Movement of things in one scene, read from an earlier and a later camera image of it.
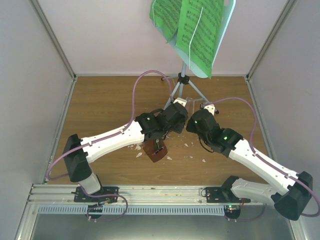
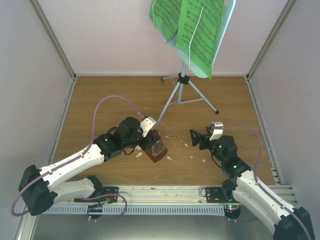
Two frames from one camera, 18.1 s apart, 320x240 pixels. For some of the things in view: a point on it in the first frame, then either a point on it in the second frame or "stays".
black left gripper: x=179 y=129 -> x=149 y=141
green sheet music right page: x=200 y=28 stays
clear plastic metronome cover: x=190 y=107 -> x=159 y=146
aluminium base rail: x=64 y=195 stays
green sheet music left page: x=165 y=14 stays
